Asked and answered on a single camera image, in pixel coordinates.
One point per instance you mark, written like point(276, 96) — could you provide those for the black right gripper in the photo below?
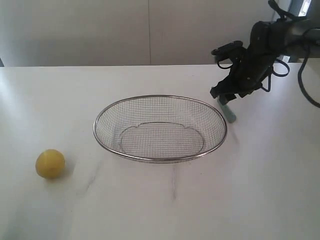
point(253, 69)

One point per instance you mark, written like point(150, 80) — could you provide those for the teal handled peeler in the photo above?
point(227, 112)

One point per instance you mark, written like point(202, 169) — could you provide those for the yellow lemon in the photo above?
point(50, 164)

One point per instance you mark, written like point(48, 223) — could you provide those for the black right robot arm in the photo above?
point(302, 40)

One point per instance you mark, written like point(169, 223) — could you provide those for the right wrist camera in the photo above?
point(229, 51)

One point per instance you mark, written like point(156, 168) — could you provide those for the oval wire mesh basket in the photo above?
point(160, 128)

